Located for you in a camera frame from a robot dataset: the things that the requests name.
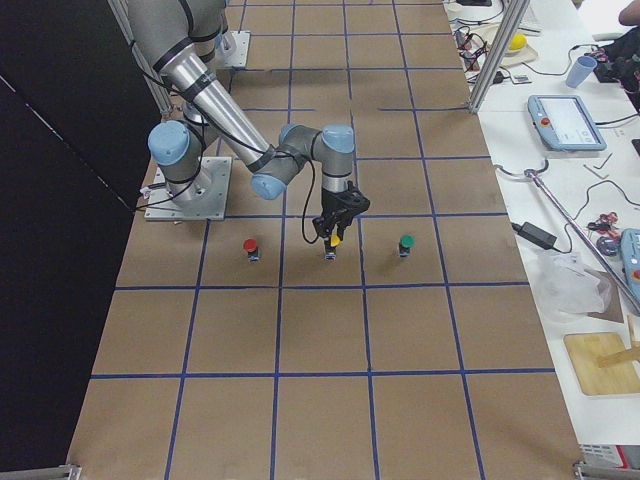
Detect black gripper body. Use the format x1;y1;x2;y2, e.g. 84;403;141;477
312;180;370;234

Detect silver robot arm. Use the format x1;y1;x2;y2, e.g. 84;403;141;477
179;0;235;64

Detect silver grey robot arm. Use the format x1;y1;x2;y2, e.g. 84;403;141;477
128;1;370;241

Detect green push button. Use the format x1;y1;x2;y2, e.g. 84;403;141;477
398;234;414;258

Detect red push button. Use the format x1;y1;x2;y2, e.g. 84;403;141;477
243;238;261;262

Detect metal cane rod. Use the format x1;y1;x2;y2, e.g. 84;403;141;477
494;158;640;307

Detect black power adapter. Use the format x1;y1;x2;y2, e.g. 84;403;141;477
517;222;557;250

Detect clear plastic bag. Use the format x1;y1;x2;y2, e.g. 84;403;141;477
534;252;612;315

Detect blue teach pendant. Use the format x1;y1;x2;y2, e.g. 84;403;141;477
527;95;607;152
620;228;640;299

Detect yellow lemon toy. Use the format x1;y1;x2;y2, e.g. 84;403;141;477
507;33;528;54

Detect light blue plastic cup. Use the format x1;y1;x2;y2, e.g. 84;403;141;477
565;55;598;89

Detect wooden cutting board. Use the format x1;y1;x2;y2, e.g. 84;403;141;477
563;332;639;396

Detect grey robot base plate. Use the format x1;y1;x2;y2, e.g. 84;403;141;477
144;156;233;222

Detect second grey robot base plate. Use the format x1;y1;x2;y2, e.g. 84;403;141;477
212;30;251;69

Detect aluminium frame post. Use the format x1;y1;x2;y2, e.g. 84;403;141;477
468;0;530;114

